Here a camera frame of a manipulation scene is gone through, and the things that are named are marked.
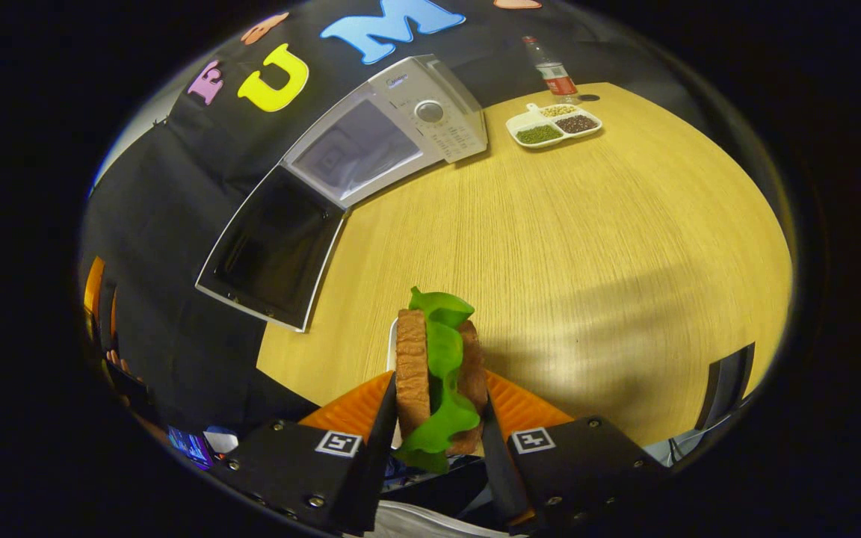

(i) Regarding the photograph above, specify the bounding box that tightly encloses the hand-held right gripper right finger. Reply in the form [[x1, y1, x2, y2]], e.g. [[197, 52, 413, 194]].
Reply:
[[480, 370, 668, 534]]

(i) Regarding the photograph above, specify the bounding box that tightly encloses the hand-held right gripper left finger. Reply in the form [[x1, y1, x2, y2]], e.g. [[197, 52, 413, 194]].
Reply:
[[226, 371, 400, 534]]

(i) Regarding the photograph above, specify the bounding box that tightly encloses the lettuce sandwich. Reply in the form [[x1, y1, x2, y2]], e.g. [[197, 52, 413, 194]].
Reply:
[[389, 286, 489, 473]]

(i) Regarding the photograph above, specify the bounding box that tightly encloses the white microwave oven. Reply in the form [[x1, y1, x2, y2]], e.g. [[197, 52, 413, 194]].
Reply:
[[195, 54, 489, 333]]

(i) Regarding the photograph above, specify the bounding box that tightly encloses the person's white garment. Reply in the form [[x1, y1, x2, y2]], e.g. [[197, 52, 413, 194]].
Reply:
[[348, 499, 510, 538]]

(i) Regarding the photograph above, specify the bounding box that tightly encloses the white plate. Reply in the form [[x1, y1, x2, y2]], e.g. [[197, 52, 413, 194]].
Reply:
[[387, 317, 401, 449]]

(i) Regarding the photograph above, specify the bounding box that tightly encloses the small lit screen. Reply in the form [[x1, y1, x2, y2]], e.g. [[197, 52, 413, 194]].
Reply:
[[167, 424, 216, 470]]

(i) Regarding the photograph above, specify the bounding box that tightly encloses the white divided dish of beans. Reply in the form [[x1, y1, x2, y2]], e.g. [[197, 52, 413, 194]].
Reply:
[[505, 102, 603, 150]]

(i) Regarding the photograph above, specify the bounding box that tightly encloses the clear plastic water bottle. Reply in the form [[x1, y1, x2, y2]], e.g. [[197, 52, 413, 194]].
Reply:
[[522, 35, 579, 98]]

